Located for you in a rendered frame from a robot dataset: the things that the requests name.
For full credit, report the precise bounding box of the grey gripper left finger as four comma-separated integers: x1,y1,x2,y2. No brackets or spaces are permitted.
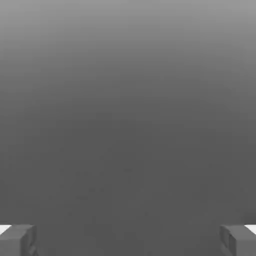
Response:
0,223,39,256

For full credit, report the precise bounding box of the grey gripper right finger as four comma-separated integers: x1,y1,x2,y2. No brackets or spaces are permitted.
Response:
218,223,256,256

